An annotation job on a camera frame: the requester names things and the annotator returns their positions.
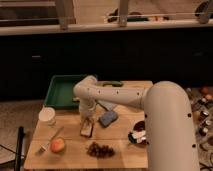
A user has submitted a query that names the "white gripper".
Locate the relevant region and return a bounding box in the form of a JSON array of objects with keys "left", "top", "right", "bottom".
[{"left": 79, "top": 100, "right": 96, "bottom": 121}]

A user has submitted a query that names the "wooden board eraser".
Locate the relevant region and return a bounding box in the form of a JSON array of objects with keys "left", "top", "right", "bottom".
[{"left": 80, "top": 119, "right": 94, "bottom": 137}]

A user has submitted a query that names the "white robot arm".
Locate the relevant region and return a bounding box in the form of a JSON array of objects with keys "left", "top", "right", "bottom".
[{"left": 73, "top": 76, "right": 200, "bottom": 171}]

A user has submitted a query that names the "blue grey sponge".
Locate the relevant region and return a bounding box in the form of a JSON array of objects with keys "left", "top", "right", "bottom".
[{"left": 98, "top": 110, "right": 118, "bottom": 127}]

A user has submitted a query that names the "green plastic tray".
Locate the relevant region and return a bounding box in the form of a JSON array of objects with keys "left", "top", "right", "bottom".
[{"left": 44, "top": 74, "right": 86, "bottom": 110}]

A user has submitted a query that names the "white plastic cup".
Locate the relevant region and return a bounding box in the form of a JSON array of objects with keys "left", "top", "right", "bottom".
[{"left": 39, "top": 107, "right": 56, "bottom": 126}]

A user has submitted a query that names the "dark grape bunch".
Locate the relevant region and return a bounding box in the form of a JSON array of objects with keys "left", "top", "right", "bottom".
[{"left": 87, "top": 142, "right": 115, "bottom": 158}]

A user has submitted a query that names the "orange peach fruit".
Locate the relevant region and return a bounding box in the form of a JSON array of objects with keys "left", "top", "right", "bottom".
[{"left": 50, "top": 138, "right": 65, "bottom": 153}]

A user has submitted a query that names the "dark bowl with items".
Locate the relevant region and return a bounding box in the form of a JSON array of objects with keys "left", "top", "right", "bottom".
[{"left": 128, "top": 121, "right": 146, "bottom": 144}]

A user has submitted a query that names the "green handled tool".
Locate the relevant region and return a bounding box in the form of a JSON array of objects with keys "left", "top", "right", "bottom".
[{"left": 102, "top": 81, "right": 123, "bottom": 87}]

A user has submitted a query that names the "metal fork wooden handle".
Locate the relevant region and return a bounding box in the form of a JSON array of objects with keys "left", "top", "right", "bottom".
[{"left": 35, "top": 126, "right": 64, "bottom": 155}]

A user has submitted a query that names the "black chair frame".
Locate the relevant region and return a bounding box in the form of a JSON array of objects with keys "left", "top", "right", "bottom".
[{"left": 0, "top": 126, "right": 25, "bottom": 171}]

